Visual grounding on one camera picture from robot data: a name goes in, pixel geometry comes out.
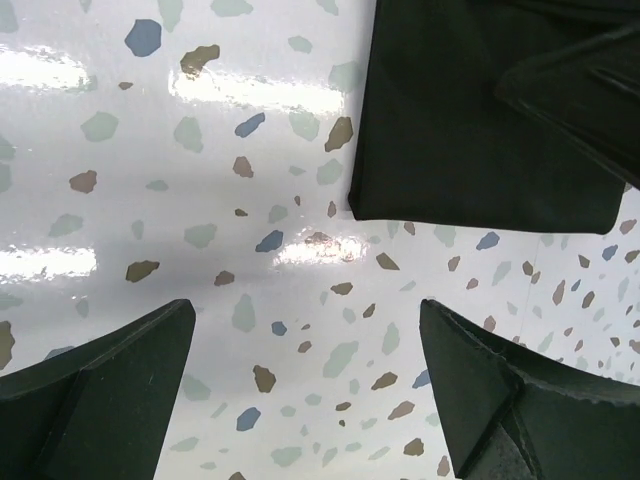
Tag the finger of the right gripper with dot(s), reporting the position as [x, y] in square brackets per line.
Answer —
[588, 92]

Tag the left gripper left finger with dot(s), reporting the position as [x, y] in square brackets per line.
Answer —
[100, 410]

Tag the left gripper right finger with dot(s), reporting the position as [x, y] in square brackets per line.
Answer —
[510, 413]

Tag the black t shirt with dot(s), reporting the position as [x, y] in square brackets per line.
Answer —
[437, 146]

